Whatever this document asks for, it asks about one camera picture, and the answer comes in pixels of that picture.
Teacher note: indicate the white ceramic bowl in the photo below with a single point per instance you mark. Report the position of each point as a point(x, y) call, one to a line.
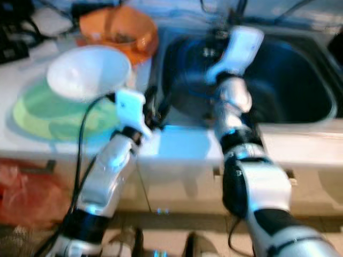
point(86, 72)

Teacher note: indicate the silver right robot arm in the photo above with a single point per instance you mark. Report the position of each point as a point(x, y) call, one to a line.
point(268, 187)

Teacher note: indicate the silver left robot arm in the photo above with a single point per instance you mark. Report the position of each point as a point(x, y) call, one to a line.
point(107, 176)

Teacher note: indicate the white kitchen cabinet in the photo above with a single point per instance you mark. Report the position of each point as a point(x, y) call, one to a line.
point(182, 184)

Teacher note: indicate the orange bowl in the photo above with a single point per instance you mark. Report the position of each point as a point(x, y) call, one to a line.
point(142, 29)

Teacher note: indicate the green plate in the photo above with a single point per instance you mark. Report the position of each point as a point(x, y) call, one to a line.
point(43, 120)

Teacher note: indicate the robot left leg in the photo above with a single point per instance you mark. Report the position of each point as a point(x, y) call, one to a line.
point(127, 245)

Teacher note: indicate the robot leg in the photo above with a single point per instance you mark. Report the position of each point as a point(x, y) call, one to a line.
point(201, 246)
point(127, 245)

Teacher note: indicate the robot right leg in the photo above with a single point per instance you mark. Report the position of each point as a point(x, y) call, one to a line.
point(201, 246)

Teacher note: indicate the stainless steel sink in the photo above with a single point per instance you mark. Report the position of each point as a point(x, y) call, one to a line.
point(295, 85)

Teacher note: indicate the red plastic bag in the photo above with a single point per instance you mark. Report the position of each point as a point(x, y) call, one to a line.
point(32, 198)

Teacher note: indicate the black floor fan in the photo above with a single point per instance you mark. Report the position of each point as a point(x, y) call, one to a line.
point(27, 243)

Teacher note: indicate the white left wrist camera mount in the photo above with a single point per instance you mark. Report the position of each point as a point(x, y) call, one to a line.
point(131, 110)

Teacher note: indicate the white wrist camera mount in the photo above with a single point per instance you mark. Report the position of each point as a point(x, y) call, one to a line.
point(244, 48)
point(131, 110)

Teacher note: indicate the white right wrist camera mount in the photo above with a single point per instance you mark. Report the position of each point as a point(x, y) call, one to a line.
point(244, 48)

